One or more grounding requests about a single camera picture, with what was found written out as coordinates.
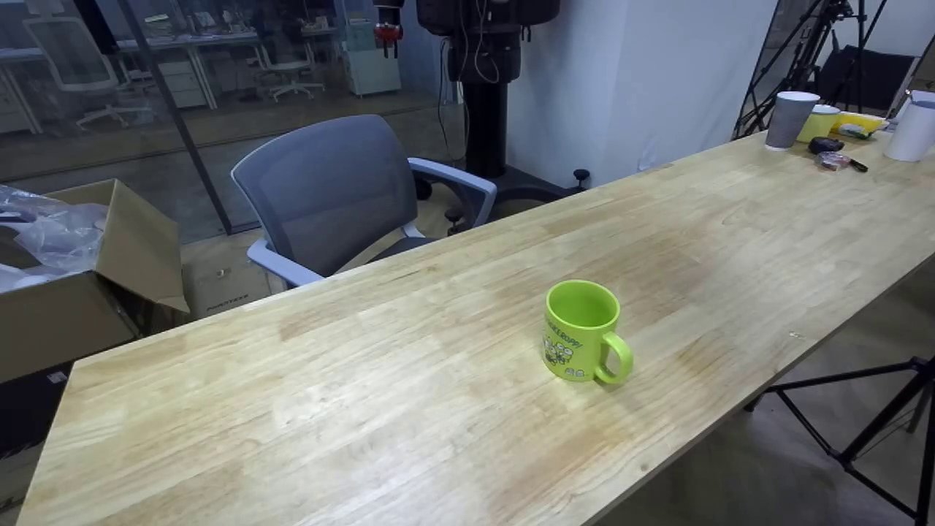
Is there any green plastic mug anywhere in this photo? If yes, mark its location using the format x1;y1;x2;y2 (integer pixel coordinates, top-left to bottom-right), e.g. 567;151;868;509
541;278;636;387

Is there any gray office chair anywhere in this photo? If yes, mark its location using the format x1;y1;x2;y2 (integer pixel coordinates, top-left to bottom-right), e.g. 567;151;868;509
227;111;499;292

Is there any small red object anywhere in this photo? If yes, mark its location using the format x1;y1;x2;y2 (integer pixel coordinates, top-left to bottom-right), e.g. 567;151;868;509
375;16;402;51

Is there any white background office chair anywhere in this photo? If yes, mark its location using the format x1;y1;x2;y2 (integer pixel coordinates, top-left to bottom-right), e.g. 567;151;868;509
253;38;331;104

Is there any white drawer cabinet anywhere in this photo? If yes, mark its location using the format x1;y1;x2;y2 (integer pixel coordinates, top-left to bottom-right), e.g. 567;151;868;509
154;56;220;111

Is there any gray cylinder container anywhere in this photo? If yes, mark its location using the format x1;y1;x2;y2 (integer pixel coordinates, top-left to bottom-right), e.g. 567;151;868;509
762;88;824;154

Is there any black metal light stand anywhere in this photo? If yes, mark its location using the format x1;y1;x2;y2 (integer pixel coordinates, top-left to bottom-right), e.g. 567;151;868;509
730;0;892;140

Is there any small black tool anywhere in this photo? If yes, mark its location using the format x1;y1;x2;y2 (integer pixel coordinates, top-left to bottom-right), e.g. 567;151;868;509
806;133;870;174

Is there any yellow jar with lid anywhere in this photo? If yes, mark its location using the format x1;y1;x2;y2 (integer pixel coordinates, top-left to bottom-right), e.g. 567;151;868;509
797;101;845;145

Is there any brown cardboard box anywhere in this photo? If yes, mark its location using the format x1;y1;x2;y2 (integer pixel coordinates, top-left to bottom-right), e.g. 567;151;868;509
0;174;193;387

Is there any flat yellow object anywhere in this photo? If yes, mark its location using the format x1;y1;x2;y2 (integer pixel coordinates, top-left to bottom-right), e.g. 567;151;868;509
836;111;889;140

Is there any clear plastic bag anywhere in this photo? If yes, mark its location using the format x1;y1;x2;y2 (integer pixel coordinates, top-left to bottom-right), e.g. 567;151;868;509
0;184;112;295

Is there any black case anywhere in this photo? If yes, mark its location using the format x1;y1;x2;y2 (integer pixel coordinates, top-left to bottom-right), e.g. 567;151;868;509
814;44;918;117

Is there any black tripod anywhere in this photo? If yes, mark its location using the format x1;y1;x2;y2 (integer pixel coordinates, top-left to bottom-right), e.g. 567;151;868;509
741;352;935;526

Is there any white cylinder container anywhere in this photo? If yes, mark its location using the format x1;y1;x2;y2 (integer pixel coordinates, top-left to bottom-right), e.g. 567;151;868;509
883;88;935;165

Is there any black pedestal stand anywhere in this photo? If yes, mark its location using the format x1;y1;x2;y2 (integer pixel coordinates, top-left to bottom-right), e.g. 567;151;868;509
414;0;588;212

